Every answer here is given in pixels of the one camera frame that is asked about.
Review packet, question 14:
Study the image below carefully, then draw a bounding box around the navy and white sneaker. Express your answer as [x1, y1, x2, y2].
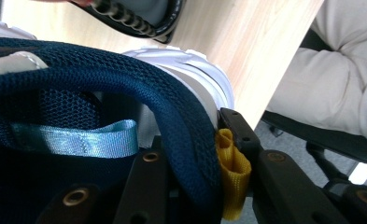
[0, 15, 254, 224]

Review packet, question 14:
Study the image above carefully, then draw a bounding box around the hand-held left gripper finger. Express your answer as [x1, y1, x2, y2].
[218, 106, 263, 162]

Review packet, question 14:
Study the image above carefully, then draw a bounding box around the red and black shoe rack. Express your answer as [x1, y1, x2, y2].
[31, 0, 185, 45]

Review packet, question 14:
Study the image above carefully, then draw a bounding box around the black chair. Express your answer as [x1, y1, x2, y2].
[260, 27, 367, 190]

